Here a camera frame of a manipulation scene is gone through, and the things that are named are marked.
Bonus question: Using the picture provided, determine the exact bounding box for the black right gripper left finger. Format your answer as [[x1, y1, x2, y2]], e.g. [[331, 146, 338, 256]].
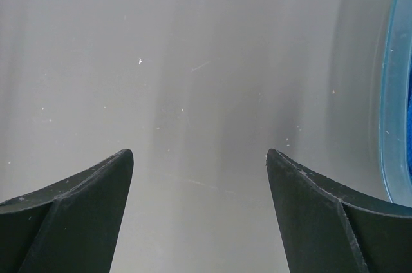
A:
[[1, 149, 133, 272]]

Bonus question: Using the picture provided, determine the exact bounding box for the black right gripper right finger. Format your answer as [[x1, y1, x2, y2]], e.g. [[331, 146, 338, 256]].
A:
[[266, 149, 411, 272]]

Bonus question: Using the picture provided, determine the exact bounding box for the blue towel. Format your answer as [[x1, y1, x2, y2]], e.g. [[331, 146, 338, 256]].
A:
[[406, 76, 412, 174]]

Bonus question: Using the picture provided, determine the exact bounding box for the translucent blue tray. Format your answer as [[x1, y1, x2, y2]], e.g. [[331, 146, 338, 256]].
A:
[[379, 0, 411, 207]]

